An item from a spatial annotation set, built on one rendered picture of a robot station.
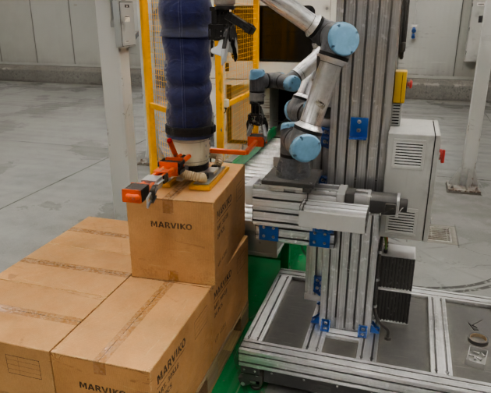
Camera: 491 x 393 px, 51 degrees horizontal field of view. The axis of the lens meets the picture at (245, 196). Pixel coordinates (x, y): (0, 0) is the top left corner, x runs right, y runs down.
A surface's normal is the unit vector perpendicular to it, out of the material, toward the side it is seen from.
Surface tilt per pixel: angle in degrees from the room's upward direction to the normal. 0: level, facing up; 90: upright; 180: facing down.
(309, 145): 97
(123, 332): 0
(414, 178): 90
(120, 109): 90
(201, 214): 90
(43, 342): 0
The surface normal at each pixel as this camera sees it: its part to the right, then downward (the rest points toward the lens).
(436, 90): -0.30, 0.32
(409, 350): 0.00, -0.94
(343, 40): 0.19, 0.21
